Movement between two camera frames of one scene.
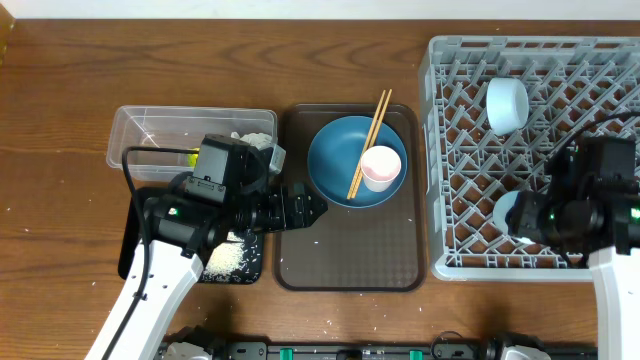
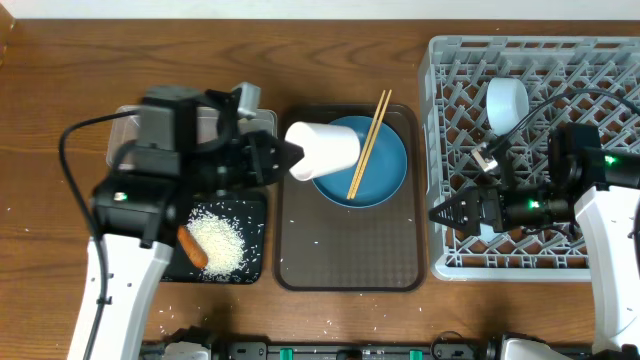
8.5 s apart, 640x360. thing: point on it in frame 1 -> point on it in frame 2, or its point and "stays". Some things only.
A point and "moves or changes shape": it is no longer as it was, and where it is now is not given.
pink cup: (380, 166) -> (326, 148)
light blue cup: (499, 215) moves or changes shape
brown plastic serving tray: (375, 248) stays
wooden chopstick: (365, 143) stays
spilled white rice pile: (225, 257) stays
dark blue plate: (334, 156) stays
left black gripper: (284, 210) -> (257, 154)
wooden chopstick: (371, 141) stays
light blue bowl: (507, 104) stays
